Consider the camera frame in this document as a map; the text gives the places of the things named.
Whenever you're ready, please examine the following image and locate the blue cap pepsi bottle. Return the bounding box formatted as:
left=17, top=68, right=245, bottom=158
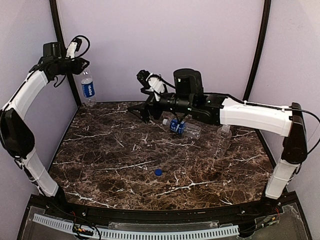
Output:
left=81, top=72, right=97, bottom=107

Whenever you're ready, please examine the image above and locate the white cap blue label bottle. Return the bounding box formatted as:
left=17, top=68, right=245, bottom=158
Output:
left=162, top=118, right=202, bottom=139

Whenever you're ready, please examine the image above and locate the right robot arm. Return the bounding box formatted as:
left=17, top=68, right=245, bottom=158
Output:
left=128, top=68, right=312, bottom=200

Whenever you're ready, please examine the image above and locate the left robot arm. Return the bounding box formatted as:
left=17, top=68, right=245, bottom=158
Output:
left=0, top=38, right=90, bottom=197

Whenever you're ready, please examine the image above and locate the clear unlabeled plastic bottle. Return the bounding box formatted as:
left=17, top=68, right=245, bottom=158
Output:
left=214, top=124, right=232, bottom=159

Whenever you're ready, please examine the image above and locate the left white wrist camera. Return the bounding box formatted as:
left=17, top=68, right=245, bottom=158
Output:
left=65, top=37, right=82, bottom=59

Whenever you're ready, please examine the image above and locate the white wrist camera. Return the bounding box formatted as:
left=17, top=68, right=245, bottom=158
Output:
left=65, top=37, right=82, bottom=59
left=136, top=69, right=167, bottom=102

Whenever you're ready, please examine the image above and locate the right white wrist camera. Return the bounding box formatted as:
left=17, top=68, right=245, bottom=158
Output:
left=136, top=69, right=167, bottom=102

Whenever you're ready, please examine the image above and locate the left black frame post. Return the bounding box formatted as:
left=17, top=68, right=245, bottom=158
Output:
left=48, top=0, right=83, bottom=109

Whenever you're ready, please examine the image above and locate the black frame post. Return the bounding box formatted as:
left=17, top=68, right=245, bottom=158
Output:
left=48, top=0, right=83, bottom=109
left=242, top=0, right=272, bottom=101

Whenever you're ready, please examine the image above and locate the black front frame rail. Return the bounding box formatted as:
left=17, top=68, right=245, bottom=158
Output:
left=29, top=192, right=298, bottom=226

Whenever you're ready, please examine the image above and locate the white slotted cable duct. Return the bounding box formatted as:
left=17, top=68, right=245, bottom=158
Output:
left=32, top=213, right=239, bottom=240

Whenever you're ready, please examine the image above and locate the right black frame post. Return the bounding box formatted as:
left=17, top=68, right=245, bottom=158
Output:
left=242, top=0, right=272, bottom=101

